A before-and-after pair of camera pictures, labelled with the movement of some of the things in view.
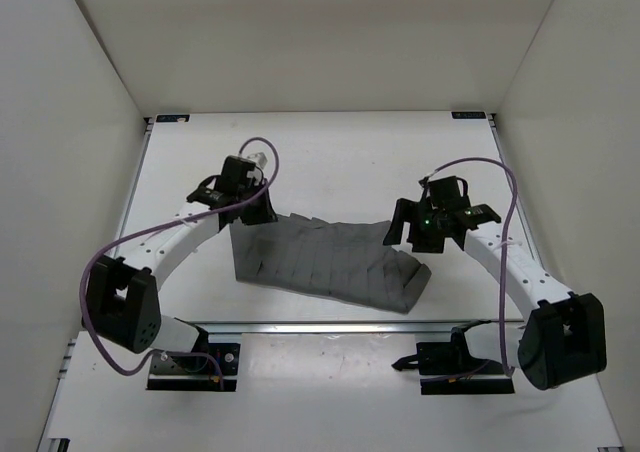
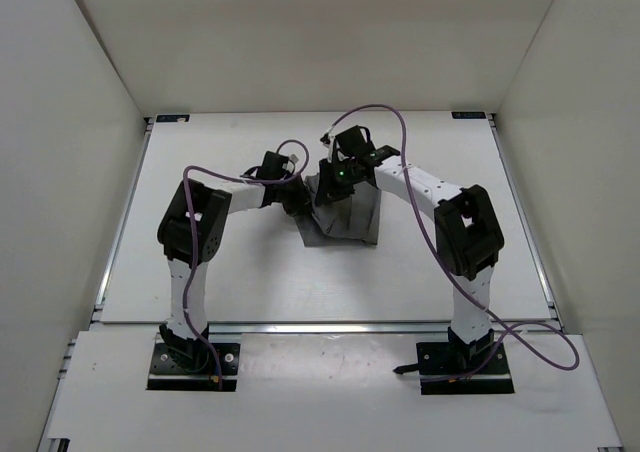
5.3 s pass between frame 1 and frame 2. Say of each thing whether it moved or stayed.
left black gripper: moved
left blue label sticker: stayed
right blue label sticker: stayed
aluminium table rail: stayed
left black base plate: stayed
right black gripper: moved
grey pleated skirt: moved
